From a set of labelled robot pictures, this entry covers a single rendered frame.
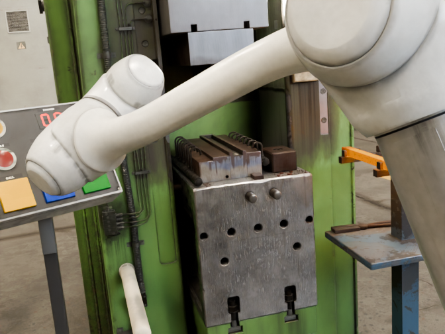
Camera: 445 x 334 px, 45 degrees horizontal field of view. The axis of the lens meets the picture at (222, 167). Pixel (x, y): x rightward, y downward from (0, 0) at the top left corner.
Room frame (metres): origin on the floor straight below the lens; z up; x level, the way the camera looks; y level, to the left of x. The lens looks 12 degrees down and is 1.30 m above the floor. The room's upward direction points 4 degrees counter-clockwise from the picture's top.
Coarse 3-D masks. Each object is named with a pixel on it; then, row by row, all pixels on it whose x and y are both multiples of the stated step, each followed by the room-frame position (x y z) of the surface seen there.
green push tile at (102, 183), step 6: (96, 180) 1.35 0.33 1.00; (102, 180) 1.36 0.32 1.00; (108, 180) 1.37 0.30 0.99; (84, 186) 1.32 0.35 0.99; (90, 186) 1.33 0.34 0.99; (96, 186) 1.34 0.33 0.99; (102, 186) 1.35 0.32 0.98; (108, 186) 1.36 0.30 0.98; (84, 192) 1.32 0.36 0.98; (90, 192) 1.32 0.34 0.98
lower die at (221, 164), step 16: (208, 144) 1.84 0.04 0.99; (240, 144) 1.78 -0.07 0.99; (192, 160) 1.68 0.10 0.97; (208, 160) 1.60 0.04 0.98; (224, 160) 1.61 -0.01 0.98; (240, 160) 1.62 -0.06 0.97; (256, 160) 1.63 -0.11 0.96; (208, 176) 1.59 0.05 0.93; (224, 176) 1.60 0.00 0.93; (240, 176) 1.62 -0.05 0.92
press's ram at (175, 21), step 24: (168, 0) 1.57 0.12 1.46; (192, 0) 1.59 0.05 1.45; (216, 0) 1.61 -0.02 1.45; (240, 0) 1.63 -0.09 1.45; (264, 0) 1.64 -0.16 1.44; (168, 24) 1.59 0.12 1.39; (192, 24) 1.59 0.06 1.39; (216, 24) 1.61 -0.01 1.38; (240, 24) 1.62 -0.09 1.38; (264, 24) 1.64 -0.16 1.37
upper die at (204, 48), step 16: (192, 32) 1.59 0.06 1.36; (208, 32) 1.60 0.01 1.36; (224, 32) 1.61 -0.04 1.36; (240, 32) 1.62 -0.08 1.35; (176, 48) 1.78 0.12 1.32; (192, 48) 1.59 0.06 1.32; (208, 48) 1.60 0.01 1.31; (224, 48) 1.61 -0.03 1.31; (240, 48) 1.62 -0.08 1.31; (176, 64) 1.81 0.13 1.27; (192, 64) 1.59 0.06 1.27
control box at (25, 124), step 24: (0, 120) 1.32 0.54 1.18; (24, 120) 1.35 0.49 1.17; (0, 144) 1.28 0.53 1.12; (24, 144) 1.31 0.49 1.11; (0, 168) 1.25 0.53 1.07; (24, 168) 1.28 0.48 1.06; (96, 192) 1.34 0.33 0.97; (120, 192) 1.38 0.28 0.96; (0, 216) 1.18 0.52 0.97; (24, 216) 1.21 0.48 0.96; (48, 216) 1.30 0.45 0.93
